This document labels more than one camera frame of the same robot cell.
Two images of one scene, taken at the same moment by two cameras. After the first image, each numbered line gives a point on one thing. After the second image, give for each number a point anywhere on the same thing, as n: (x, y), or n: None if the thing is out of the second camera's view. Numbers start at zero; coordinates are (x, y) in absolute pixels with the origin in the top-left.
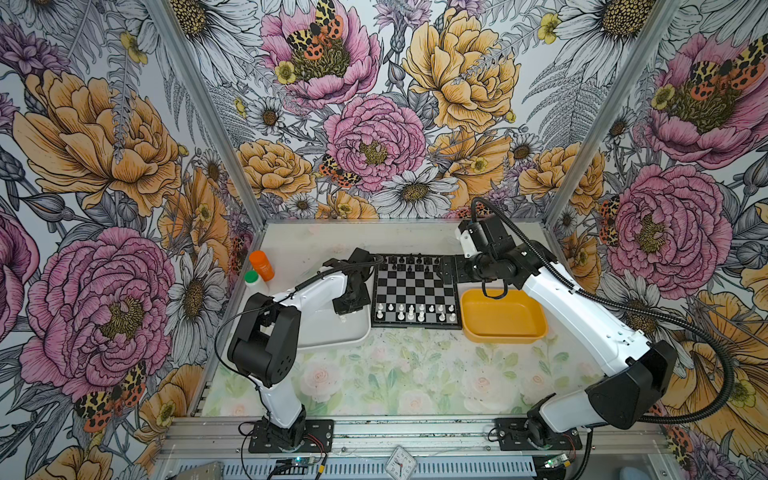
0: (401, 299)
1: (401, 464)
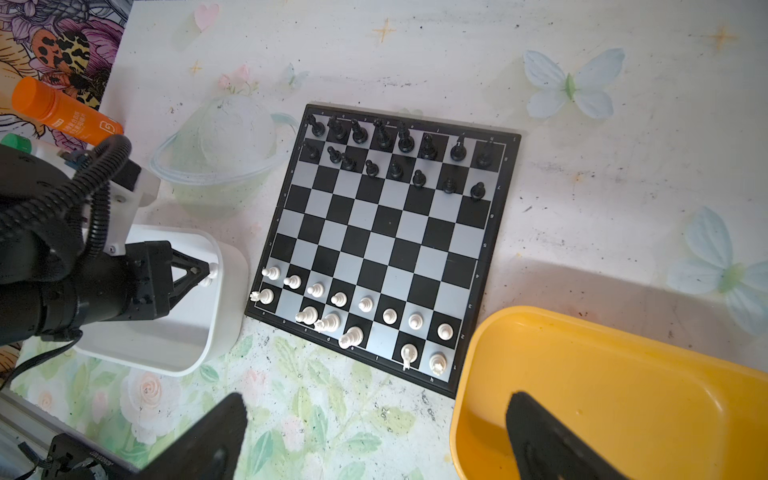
0: (381, 237)
1: None
